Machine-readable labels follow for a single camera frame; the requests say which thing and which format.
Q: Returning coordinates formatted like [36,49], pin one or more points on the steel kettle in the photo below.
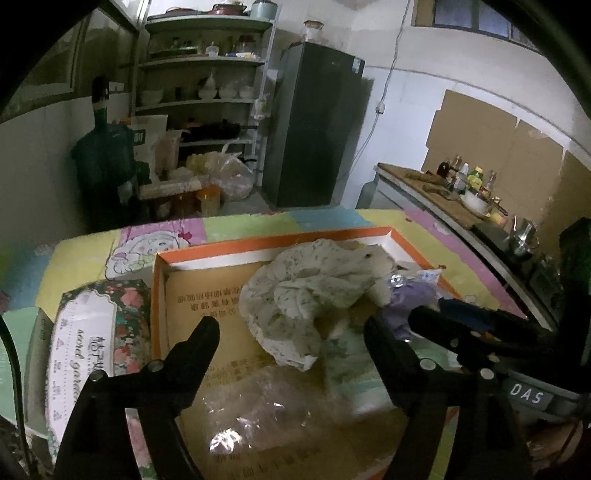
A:
[522,238]

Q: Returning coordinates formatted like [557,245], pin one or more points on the cream plush toy purple dress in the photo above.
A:
[394,296]

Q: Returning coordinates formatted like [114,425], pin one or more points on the plastic bagged soft item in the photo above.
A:
[274,407]

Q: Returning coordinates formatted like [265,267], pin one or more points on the colourful cartoon bed sheet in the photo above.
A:
[38,276]

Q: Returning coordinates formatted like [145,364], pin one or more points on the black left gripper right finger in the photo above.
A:
[413,384]

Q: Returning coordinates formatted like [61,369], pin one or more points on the white bowl on counter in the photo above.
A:
[475,202]

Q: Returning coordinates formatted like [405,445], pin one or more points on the yellow cap bottle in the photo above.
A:
[475,178]

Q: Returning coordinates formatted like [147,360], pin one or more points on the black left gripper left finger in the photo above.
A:
[168,386]

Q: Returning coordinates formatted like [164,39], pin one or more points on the orange rimmed cardboard tray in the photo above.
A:
[206,280]

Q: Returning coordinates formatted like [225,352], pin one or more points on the floral tissue pack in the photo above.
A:
[103,325]

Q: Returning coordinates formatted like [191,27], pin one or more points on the glass jar on fridge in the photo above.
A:
[312,31]

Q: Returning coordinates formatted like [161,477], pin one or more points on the cardboard sheets on wall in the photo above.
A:
[536,178]

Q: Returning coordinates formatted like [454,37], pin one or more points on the metal kitchen shelf rack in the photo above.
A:
[208,74]

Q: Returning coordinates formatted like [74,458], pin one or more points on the dark green refrigerator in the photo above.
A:
[318,93]

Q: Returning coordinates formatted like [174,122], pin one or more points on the blue water jug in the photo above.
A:
[105,167]

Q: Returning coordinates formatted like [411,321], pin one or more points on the plastic bag of food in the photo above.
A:
[225,170]

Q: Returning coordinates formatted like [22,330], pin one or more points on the light blue pot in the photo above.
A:
[263,10]

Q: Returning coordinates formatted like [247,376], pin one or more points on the mint green box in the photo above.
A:
[31,330]

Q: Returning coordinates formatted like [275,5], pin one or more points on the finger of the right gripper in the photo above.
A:
[504,326]

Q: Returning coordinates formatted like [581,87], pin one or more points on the wooden kitchen counter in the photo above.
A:
[491,243]

